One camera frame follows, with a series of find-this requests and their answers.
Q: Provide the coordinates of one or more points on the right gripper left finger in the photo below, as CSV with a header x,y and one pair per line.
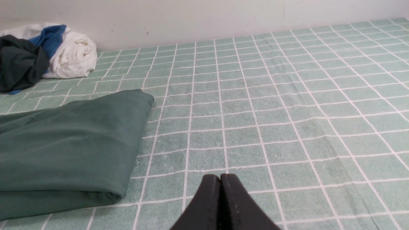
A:
x,y
202,211

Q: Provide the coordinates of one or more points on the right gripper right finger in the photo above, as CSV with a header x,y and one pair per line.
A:
x,y
238,210

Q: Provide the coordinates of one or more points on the green long-sleeved shirt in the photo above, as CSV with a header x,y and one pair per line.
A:
x,y
79,155

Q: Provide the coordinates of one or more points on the green checkered tablecloth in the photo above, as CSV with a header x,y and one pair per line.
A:
x,y
313,121

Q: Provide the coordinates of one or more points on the white crumpled garment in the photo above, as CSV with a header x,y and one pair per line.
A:
x,y
76,57

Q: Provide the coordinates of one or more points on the blue crumpled garment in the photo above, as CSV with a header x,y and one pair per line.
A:
x,y
50,38

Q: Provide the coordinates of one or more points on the dark teal crumpled garment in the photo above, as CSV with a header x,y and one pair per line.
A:
x,y
22,64

